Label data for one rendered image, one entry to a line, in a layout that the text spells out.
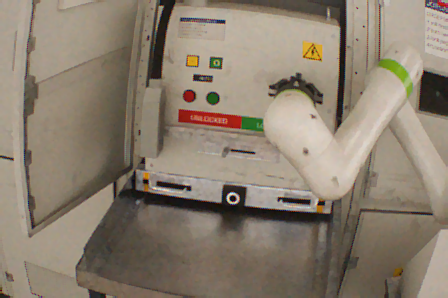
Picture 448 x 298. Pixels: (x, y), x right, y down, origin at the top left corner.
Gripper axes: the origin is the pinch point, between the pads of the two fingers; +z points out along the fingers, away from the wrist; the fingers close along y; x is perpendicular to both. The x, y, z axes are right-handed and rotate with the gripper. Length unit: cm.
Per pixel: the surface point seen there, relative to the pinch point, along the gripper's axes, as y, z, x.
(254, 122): -10.4, 6.3, -14.0
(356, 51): 17.4, 24.7, 7.1
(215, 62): -21.3, 6.2, 0.6
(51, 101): -61, -16, -6
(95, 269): -39, -41, -38
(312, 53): 3.3, 6.3, 6.9
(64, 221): -75, 23, -63
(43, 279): -92, 23, -97
